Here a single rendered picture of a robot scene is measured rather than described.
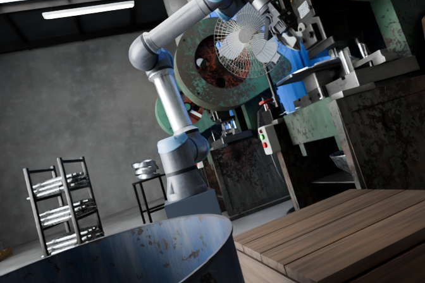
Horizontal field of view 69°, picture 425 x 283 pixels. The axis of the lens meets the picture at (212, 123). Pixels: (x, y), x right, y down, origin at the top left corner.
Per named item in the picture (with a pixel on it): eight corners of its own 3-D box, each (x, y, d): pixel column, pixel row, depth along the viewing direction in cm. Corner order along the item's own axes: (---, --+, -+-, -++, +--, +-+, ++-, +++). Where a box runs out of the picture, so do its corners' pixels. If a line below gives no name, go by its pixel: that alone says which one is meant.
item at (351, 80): (360, 86, 110) (354, 70, 111) (296, 113, 153) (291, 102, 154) (421, 69, 119) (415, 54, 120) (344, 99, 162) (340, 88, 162)
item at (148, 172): (150, 226, 366) (133, 161, 374) (141, 223, 405) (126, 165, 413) (181, 214, 385) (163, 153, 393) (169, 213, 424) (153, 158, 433)
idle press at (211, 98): (224, 230, 237) (162, 22, 255) (201, 215, 332) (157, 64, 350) (382, 170, 277) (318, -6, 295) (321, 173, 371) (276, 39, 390)
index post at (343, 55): (350, 72, 114) (341, 48, 115) (344, 75, 117) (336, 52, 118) (355, 71, 115) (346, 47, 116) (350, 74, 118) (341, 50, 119)
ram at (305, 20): (318, 40, 128) (295, -25, 131) (299, 54, 142) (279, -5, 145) (351, 33, 133) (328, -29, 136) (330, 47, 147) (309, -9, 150)
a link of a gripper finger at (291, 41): (301, 49, 115) (285, 30, 115) (293, 55, 121) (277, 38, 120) (307, 45, 116) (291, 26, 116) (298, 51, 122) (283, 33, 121)
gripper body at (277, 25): (286, 29, 113) (265, 4, 112) (276, 40, 121) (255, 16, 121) (299, 18, 116) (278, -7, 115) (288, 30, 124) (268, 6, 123)
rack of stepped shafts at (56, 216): (92, 264, 260) (64, 155, 270) (41, 279, 262) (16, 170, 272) (112, 248, 303) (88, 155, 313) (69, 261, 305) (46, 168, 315)
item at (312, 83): (301, 105, 121) (290, 72, 122) (284, 112, 134) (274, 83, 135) (351, 90, 128) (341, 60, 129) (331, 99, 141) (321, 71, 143)
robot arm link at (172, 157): (159, 176, 112) (148, 140, 113) (176, 170, 124) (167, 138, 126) (186, 167, 108) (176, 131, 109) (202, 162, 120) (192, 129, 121)
